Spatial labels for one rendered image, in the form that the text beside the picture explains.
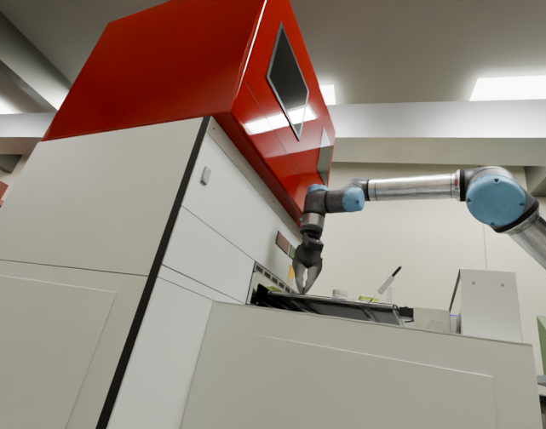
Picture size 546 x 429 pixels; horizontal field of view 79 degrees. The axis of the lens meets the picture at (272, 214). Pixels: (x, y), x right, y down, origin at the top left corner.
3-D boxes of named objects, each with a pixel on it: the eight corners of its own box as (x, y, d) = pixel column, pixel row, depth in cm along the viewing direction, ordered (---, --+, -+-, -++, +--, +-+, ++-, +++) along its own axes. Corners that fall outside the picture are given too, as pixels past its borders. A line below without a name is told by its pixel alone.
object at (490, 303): (462, 339, 62) (460, 267, 67) (447, 360, 107) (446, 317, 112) (524, 347, 58) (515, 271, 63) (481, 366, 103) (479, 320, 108)
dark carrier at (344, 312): (271, 294, 99) (271, 292, 100) (305, 315, 127) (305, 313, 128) (391, 308, 85) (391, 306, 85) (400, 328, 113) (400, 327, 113)
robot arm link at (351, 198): (365, 181, 106) (334, 185, 112) (356, 190, 97) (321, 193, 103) (370, 204, 108) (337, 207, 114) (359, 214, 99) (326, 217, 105)
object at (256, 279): (244, 303, 94) (251, 271, 98) (295, 327, 130) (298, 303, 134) (250, 304, 94) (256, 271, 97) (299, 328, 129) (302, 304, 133)
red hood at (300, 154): (37, 142, 109) (107, 21, 133) (185, 236, 175) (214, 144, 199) (231, 112, 77) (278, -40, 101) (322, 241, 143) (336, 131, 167)
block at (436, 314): (414, 317, 83) (414, 306, 84) (414, 319, 86) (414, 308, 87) (450, 322, 80) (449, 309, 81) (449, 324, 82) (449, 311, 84)
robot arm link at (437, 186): (514, 158, 94) (347, 172, 120) (518, 165, 85) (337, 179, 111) (514, 197, 97) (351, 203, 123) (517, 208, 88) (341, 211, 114)
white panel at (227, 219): (148, 276, 65) (204, 117, 80) (290, 334, 131) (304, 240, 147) (160, 277, 63) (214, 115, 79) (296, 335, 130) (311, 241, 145)
